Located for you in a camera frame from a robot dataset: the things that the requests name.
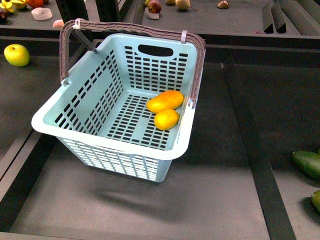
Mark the yellow lemon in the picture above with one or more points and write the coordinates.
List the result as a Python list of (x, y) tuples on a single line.
[(166, 119)]

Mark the yellow orange mango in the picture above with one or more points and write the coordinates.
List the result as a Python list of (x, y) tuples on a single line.
[(170, 99)]

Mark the light blue plastic basket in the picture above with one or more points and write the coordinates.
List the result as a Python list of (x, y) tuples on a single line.
[(99, 113)]

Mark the brown basket handle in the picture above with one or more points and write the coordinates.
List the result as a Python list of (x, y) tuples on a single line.
[(76, 26)]

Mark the green cucumber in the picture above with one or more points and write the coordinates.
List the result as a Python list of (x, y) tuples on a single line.
[(308, 162)]

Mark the green apple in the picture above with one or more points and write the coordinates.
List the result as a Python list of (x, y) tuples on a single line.
[(17, 55)]

